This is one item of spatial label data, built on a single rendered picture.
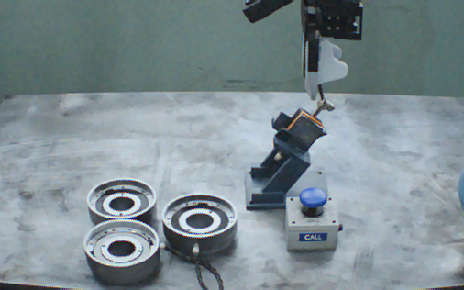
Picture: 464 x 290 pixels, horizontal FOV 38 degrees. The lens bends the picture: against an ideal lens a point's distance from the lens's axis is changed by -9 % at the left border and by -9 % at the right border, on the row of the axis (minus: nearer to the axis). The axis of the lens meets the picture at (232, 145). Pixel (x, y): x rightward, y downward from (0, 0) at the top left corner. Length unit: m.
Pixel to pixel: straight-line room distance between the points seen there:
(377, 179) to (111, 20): 1.63
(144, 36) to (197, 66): 0.23
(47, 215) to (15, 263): 0.13
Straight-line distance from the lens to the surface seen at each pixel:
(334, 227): 1.00
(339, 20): 1.00
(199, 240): 0.98
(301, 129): 1.08
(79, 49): 2.71
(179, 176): 1.18
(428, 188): 1.19
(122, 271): 0.94
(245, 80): 2.69
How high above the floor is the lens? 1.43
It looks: 30 degrees down
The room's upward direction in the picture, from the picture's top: straight up
